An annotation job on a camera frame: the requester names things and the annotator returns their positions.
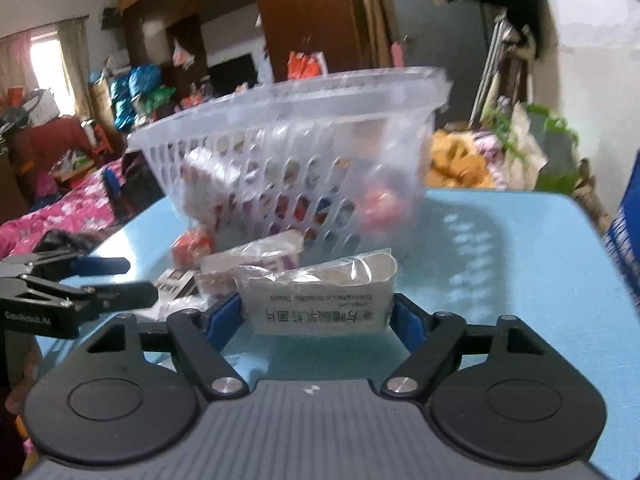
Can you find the brown wooden wardrobe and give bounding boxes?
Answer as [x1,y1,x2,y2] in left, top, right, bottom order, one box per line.
[121,0,363,128]

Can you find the black white box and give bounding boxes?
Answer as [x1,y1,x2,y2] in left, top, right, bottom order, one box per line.
[156,266,202,307]

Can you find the yellow cloth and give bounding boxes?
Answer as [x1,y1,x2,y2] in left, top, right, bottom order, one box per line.
[424,129,497,191]

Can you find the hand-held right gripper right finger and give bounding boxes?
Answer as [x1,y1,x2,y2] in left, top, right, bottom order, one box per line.
[379,291,559,401]

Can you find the red cloth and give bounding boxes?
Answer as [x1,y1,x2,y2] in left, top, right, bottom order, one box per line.
[9,116,98,183]

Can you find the purple box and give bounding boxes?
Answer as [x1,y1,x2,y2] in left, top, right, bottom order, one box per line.
[197,231,305,298]

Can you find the green bag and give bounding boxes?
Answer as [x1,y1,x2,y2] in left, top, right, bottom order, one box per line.
[522,104,582,195]

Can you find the orange white plastic bag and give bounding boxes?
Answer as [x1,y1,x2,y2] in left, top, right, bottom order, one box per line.
[286,49,329,82]

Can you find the pink floral blanket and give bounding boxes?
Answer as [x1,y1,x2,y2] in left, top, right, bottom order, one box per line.
[0,156,168,261]

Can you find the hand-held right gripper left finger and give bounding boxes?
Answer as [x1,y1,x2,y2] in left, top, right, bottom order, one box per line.
[82,292,249,402]

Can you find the clear plastic basket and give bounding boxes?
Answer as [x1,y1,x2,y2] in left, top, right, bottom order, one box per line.
[126,66,452,267]

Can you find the blue plastic bags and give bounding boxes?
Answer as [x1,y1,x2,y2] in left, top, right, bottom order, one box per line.
[109,63,177,132]

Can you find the pink white box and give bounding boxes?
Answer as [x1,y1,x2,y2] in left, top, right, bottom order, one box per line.
[180,149,238,228]

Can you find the curtained window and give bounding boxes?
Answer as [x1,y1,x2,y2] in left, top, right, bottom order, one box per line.
[0,19,94,128]

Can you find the red box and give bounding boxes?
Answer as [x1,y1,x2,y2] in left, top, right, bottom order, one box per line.
[171,229,217,269]

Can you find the red round packet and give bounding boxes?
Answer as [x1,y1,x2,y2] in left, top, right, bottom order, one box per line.
[359,186,405,234]

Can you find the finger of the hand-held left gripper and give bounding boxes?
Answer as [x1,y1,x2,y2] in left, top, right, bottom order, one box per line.
[0,279,157,313]
[0,252,132,278]

